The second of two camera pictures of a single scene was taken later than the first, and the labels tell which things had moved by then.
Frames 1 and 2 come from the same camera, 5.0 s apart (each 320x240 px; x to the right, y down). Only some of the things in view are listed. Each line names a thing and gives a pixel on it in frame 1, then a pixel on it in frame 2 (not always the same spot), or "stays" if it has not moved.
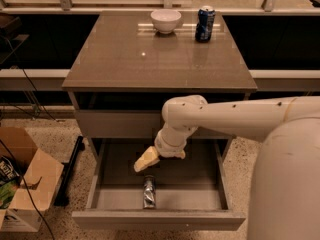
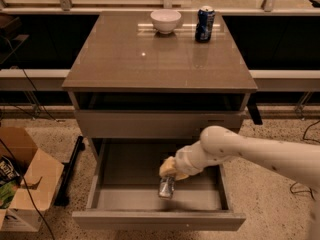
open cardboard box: x=41 y=181 stays
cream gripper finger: x=149 y=158 → x=168 y=167
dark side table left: x=9 y=44 stays
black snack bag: x=8 y=172 stays
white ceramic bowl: x=166 y=20 stays
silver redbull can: x=149 y=192 → x=166 y=187
